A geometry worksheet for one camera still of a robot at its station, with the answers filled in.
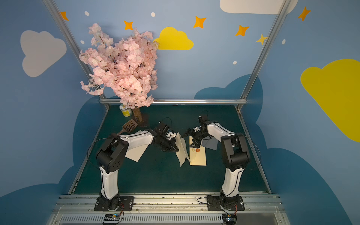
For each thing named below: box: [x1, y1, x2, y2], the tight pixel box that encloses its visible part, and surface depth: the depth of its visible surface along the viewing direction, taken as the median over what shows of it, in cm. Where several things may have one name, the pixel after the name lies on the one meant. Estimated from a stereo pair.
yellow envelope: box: [189, 135, 207, 166], surface depth 95 cm
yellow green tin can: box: [119, 103, 133, 118], surface depth 113 cm
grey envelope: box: [201, 135, 218, 151], surface depth 99 cm
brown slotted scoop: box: [117, 118, 139, 136], surface depth 110 cm
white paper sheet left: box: [119, 130, 155, 163], surface depth 66 cm
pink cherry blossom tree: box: [78, 22, 158, 123], surface depth 69 cm
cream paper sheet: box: [174, 131, 192, 167], surface depth 93 cm
